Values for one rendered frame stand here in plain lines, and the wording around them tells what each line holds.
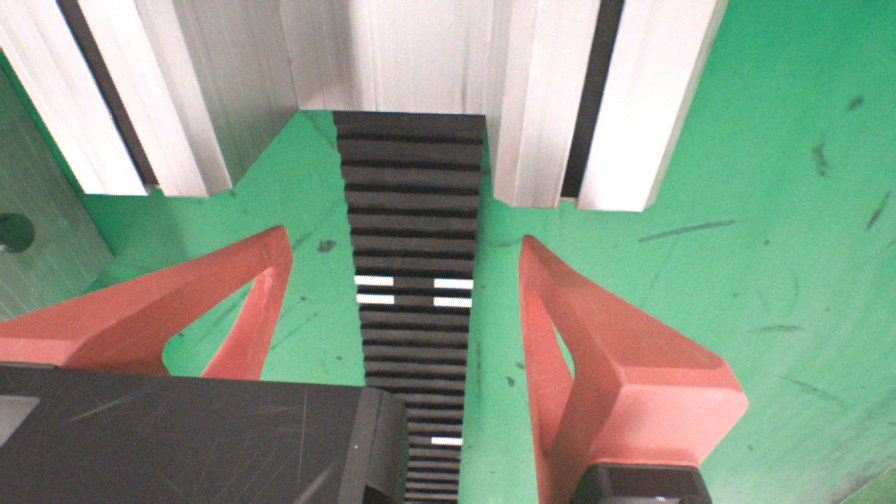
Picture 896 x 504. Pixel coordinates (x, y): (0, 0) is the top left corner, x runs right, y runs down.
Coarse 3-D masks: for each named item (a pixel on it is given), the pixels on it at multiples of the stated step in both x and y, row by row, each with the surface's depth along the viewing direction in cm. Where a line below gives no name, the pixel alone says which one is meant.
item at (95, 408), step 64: (256, 256) 12; (64, 320) 7; (128, 320) 7; (192, 320) 9; (256, 320) 12; (0, 384) 6; (64, 384) 6; (128, 384) 6; (192, 384) 6; (256, 384) 6; (320, 384) 6; (0, 448) 5; (64, 448) 5; (128, 448) 5; (192, 448) 5; (256, 448) 5; (320, 448) 5; (384, 448) 5
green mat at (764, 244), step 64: (768, 0) 12; (832, 0) 12; (0, 64) 14; (768, 64) 13; (832, 64) 13; (320, 128) 15; (704, 128) 15; (768, 128) 15; (832, 128) 15; (256, 192) 17; (320, 192) 17; (704, 192) 16; (768, 192) 16; (832, 192) 16; (128, 256) 20; (192, 256) 19; (320, 256) 19; (512, 256) 19; (576, 256) 19; (640, 256) 18; (704, 256) 18; (768, 256) 18; (832, 256) 18; (320, 320) 22; (512, 320) 21; (704, 320) 21; (768, 320) 21; (832, 320) 21; (512, 384) 25; (768, 384) 24; (832, 384) 24; (512, 448) 29; (768, 448) 29; (832, 448) 28
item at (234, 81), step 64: (0, 0) 5; (64, 0) 5; (128, 0) 5; (192, 0) 6; (256, 0) 8; (320, 0) 9; (384, 0) 9; (448, 0) 9; (512, 0) 5; (576, 0) 5; (640, 0) 5; (704, 0) 5; (64, 64) 6; (128, 64) 6; (192, 64) 6; (256, 64) 8; (320, 64) 10; (384, 64) 10; (448, 64) 9; (512, 64) 6; (576, 64) 6; (640, 64) 6; (704, 64) 6; (64, 128) 6; (128, 128) 6; (192, 128) 7; (256, 128) 8; (512, 128) 6; (576, 128) 6; (640, 128) 6; (128, 192) 7; (192, 192) 7; (512, 192) 7; (576, 192) 7; (640, 192) 7
